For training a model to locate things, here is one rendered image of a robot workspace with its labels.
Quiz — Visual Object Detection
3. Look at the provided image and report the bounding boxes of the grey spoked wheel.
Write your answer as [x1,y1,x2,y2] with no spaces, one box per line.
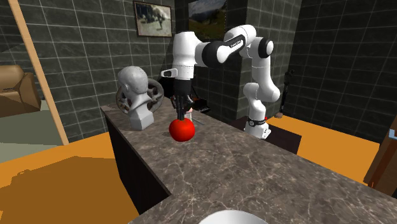
[115,78,165,115]

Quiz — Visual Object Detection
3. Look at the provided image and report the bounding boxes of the black box with red edge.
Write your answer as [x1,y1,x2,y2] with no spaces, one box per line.
[192,97,212,113]

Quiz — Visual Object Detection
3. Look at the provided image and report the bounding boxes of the red apple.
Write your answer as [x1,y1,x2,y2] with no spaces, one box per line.
[168,118,196,143]

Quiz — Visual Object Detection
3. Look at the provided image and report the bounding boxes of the grey head bust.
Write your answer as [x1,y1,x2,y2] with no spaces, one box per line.
[116,66,155,130]

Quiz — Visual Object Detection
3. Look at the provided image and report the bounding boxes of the dark robot stand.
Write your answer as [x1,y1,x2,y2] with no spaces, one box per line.
[229,116,302,155]

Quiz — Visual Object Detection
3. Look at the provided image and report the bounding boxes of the white bowl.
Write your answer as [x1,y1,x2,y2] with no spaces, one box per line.
[198,209,269,224]

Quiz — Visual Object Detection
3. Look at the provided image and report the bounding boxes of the brown sofa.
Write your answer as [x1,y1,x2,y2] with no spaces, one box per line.
[0,64,42,118]

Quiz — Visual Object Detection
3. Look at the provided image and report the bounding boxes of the brown wooden cabinet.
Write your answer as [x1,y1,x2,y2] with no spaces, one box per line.
[363,115,397,197]

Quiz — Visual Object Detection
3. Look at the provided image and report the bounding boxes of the landscape wall picture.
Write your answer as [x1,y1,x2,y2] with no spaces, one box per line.
[188,0,228,43]

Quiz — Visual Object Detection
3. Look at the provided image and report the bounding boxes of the framed grey wall picture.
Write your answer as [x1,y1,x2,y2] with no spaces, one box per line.
[133,0,173,38]

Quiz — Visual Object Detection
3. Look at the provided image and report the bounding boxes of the wooden door frame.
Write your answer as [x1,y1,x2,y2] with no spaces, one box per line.
[7,0,69,146]

